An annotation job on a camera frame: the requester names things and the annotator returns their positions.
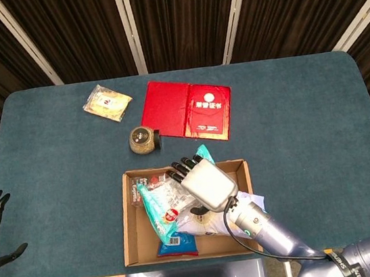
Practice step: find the white tissue pack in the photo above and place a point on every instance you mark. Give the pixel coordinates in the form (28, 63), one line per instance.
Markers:
(200, 227)

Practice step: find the blue snack bag red edges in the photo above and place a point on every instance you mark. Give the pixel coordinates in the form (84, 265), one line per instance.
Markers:
(182, 246)

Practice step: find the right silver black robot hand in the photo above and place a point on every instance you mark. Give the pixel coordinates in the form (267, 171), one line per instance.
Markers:
(208, 183)

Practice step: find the open brown cardboard box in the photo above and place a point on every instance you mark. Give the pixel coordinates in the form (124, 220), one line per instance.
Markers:
(138, 247)

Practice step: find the open red certificate folder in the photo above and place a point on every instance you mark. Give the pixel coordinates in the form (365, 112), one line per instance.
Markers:
(167, 110)

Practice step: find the blue felt table cover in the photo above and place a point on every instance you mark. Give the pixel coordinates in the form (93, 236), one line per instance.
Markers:
(306, 129)

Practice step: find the small red-label clear packet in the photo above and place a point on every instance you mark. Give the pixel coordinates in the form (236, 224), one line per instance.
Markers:
(136, 186)

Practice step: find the yellow snack packet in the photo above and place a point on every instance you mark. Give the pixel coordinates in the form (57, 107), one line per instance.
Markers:
(107, 102)

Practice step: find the white partition frame post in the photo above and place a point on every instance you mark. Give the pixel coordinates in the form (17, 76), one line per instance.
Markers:
(360, 18)
(131, 29)
(233, 16)
(26, 43)

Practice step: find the white table leg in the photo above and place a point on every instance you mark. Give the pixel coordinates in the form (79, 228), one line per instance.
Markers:
(288, 271)

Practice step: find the teal snack bag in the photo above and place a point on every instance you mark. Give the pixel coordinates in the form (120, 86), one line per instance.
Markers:
(159, 203)

